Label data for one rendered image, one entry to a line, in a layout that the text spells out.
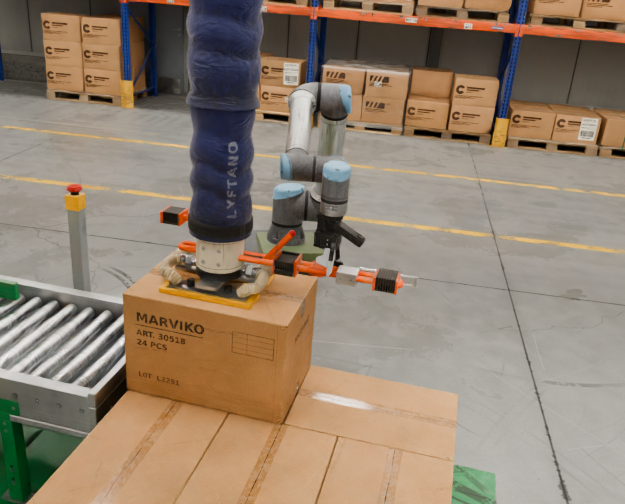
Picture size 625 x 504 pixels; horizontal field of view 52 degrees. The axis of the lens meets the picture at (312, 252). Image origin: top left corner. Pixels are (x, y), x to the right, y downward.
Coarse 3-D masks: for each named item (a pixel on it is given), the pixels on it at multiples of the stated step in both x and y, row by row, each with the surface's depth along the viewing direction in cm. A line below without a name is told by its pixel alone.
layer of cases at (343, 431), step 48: (336, 384) 251; (384, 384) 253; (96, 432) 216; (144, 432) 218; (192, 432) 219; (240, 432) 221; (288, 432) 223; (336, 432) 225; (384, 432) 226; (432, 432) 228; (48, 480) 195; (96, 480) 196; (144, 480) 197; (192, 480) 199; (240, 480) 200; (288, 480) 202; (336, 480) 203; (384, 480) 205; (432, 480) 206
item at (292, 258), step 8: (280, 256) 225; (288, 256) 226; (296, 256) 226; (280, 264) 220; (288, 264) 219; (296, 264) 220; (272, 272) 223; (280, 272) 221; (288, 272) 220; (296, 272) 222
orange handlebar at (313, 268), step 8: (184, 216) 257; (184, 248) 229; (192, 248) 229; (240, 256) 225; (248, 256) 225; (264, 264) 224; (272, 264) 223; (304, 264) 224; (312, 264) 222; (312, 272) 220; (320, 272) 219; (360, 272) 220; (368, 272) 220; (360, 280) 217; (368, 280) 216; (400, 280) 216
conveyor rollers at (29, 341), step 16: (16, 304) 294; (32, 304) 292; (48, 304) 291; (0, 320) 276; (16, 320) 281; (32, 320) 279; (48, 320) 279; (64, 320) 286; (80, 320) 282; (96, 320) 282; (16, 336) 269; (32, 336) 267; (64, 336) 271; (80, 336) 269; (112, 336) 274; (16, 352) 256; (32, 352) 255; (48, 352) 262; (64, 352) 258; (80, 352) 259; (96, 352) 263; (112, 352) 260; (16, 368) 245; (48, 368) 248; (64, 368) 247; (80, 368) 253; (96, 368) 249; (80, 384) 239
